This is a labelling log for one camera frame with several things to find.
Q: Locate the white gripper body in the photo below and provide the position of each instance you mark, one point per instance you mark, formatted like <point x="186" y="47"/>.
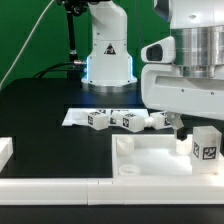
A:
<point x="164" y="88"/>

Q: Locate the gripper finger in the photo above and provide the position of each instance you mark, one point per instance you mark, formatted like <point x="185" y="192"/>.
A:
<point x="177" y="125"/>

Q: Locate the white square table top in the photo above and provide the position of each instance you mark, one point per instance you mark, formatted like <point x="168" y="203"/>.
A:
<point x="153" y="155"/>

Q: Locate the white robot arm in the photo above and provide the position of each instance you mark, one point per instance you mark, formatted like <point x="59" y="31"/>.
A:
<point x="183" y="73"/>

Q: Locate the white tag sheet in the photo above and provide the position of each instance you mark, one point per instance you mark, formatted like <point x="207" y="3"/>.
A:
<point x="78" y="116"/>

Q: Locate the white left fence bar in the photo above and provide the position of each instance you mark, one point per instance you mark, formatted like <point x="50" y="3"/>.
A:
<point x="6" y="150"/>

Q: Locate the white fence bar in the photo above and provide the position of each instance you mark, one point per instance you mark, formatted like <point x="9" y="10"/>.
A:
<point x="125" y="191"/>
<point x="6" y="150"/>

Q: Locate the white front fence bar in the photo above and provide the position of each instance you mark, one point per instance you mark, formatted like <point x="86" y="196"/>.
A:
<point x="125" y="191"/>

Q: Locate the black camera pole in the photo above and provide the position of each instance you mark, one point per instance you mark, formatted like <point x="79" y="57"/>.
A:
<point x="73" y="8"/>

